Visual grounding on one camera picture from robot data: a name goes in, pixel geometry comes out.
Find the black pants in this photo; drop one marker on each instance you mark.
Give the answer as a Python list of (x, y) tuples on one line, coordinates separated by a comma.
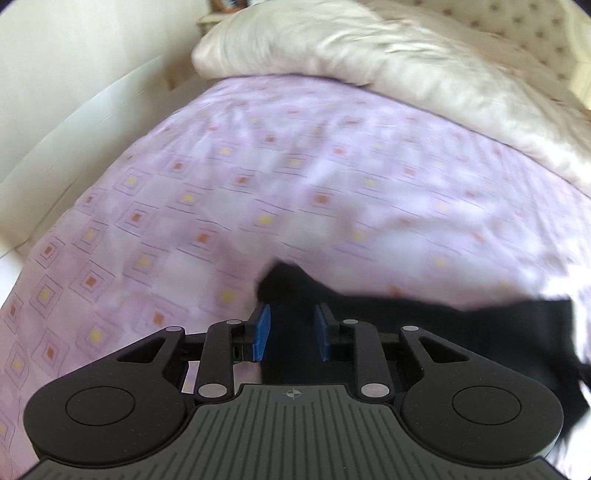
[(415, 321)]

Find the pink patterned bedsheet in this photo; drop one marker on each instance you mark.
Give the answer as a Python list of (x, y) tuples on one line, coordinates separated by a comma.
[(277, 184)]

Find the white pillow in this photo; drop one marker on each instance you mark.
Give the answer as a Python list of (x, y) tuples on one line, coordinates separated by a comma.
[(392, 55)]

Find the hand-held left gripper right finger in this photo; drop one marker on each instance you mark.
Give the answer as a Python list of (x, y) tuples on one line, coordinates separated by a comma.
[(322, 331)]

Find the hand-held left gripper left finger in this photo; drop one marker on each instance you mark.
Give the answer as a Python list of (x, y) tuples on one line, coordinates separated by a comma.
[(262, 330)]

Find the white bed frame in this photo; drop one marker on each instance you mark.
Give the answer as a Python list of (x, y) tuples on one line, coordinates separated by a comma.
[(92, 134)]

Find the cream nightstand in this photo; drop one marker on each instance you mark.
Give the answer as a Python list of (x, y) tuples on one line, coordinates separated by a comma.
[(212, 21)]

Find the cream tufted headboard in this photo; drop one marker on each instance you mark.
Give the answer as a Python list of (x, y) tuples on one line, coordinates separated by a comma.
[(521, 32)]

